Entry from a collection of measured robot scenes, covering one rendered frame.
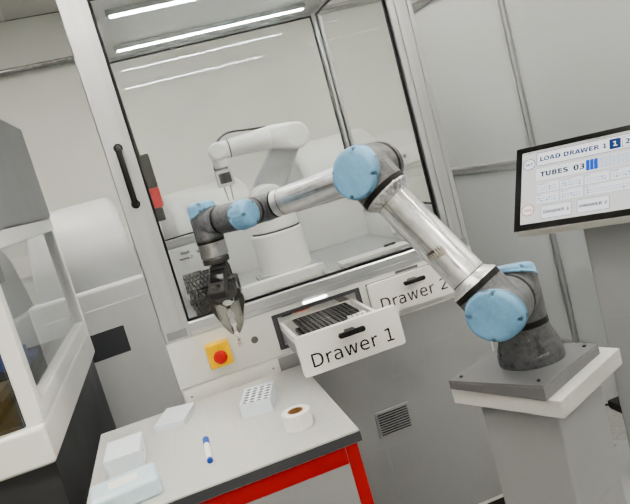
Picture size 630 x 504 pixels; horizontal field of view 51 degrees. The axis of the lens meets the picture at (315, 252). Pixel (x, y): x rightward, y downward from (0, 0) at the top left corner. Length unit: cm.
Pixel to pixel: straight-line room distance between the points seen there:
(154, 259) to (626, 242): 143
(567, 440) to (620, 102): 185
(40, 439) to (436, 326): 122
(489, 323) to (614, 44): 189
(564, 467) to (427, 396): 76
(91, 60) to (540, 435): 151
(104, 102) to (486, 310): 120
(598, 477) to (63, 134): 427
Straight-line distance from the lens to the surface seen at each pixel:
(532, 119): 351
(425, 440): 229
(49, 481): 195
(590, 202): 214
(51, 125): 512
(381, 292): 208
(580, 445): 162
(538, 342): 155
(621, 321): 231
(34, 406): 183
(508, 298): 137
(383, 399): 219
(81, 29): 202
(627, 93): 307
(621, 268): 226
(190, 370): 203
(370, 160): 141
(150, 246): 196
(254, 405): 175
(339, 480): 156
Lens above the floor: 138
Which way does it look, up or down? 9 degrees down
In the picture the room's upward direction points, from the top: 16 degrees counter-clockwise
